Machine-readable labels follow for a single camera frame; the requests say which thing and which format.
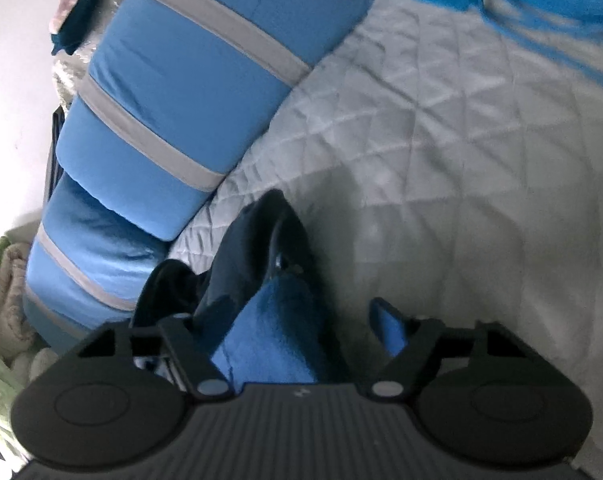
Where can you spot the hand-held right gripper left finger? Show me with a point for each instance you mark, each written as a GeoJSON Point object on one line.
{"type": "Point", "coordinates": [181, 345]}

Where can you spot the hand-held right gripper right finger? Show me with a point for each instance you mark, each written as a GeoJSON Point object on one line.
{"type": "Point", "coordinates": [389, 325]}

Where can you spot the blue and navy fleece jacket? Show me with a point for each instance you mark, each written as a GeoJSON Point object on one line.
{"type": "Point", "coordinates": [271, 330]}

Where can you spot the large blue grey-striped pillow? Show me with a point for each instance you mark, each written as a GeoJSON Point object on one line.
{"type": "Point", "coordinates": [91, 250]}

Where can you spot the beige knitted blanket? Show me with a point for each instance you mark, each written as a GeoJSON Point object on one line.
{"type": "Point", "coordinates": [11, 300]}

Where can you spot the white quilted bedspread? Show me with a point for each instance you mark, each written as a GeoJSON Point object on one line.
{"type": "Point", "coordinates": [456, 160]}

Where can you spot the small blue grey-striped pillow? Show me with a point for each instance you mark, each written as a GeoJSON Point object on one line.
{"type": "Point", "coordinates": [206, 85]}

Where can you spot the grey plush blanket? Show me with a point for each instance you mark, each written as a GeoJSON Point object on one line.
{"type": "Point", "coordinates": [71, 75]}

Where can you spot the navy and pink garment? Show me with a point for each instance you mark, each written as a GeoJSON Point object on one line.
{"type": "Point", "coordinates": [79, 20]}

